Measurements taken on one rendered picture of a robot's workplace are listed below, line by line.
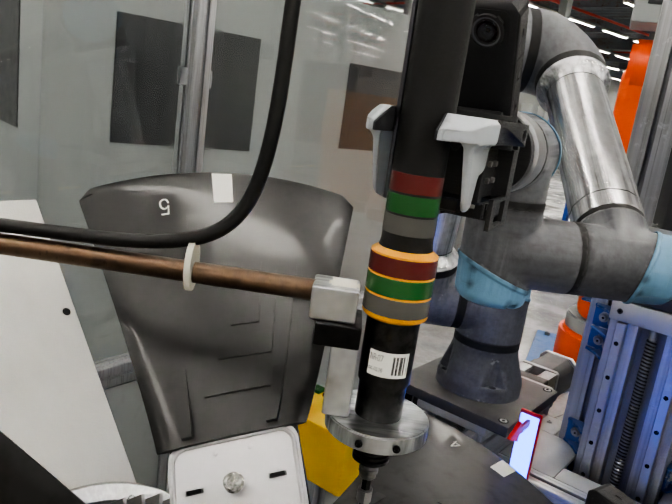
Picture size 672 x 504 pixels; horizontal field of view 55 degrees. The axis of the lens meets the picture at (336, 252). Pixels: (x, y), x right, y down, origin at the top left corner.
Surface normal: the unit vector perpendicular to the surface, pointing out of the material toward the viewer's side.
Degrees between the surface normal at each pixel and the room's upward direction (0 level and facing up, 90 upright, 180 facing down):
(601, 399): 90
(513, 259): 90
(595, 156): 43
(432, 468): 5
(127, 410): 90
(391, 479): 3
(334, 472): 90
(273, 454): 48
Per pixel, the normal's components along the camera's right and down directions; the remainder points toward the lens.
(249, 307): 0.06, -0.56
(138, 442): 0.79, 0.25
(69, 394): 0.69, -0.43
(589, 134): -0.34, -0.65
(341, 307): -0.04, 0.22
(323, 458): -0.61, 0.11
